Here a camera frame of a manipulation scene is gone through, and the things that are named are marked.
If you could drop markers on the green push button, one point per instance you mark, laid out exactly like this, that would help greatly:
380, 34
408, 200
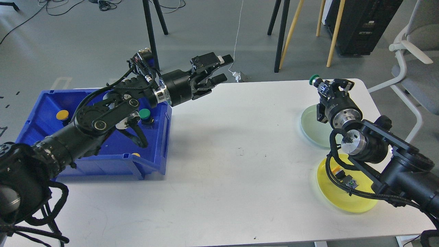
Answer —
321, 85
147, 121

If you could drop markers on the green push button back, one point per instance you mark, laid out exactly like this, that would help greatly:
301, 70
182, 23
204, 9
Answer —
147, 121

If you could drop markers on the green push button front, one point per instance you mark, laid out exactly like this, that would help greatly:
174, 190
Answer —
321, 85

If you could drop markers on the light green plate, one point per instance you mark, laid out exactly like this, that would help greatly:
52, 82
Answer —
317, 132

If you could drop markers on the yellow plate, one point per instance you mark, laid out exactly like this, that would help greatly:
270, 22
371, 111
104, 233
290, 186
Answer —
339, 197

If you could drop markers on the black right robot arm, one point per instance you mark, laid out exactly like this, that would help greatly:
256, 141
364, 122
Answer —
400, 174

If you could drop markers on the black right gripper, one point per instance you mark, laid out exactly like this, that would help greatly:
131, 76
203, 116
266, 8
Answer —
335, 105

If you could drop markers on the black computer tower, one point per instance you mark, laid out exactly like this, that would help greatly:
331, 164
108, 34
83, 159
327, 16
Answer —
362, 24

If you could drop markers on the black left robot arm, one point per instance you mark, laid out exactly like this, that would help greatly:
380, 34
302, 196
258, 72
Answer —
31, 199

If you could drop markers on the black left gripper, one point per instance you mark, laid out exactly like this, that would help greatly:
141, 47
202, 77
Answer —
183, 86

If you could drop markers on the grey office chair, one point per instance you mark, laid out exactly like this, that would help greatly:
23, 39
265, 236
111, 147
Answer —
416, 72

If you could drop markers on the black tripod left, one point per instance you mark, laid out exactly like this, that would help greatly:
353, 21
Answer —
150, 31

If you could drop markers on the wooden easel legs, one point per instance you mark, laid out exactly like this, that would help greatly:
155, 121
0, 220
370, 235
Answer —
284, 45

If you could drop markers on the black tripod right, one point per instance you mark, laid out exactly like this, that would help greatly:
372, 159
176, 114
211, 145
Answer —
282, 28

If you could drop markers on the grey power adapter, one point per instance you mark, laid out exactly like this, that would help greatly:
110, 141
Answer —
241, 77

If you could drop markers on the yellow push button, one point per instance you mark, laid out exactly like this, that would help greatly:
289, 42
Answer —
63, 116
343, 178

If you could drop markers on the blue plastic storage bin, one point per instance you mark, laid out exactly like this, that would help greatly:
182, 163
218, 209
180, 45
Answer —
115, 157

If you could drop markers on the black tripod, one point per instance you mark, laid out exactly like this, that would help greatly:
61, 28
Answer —
282, 28
150, 31

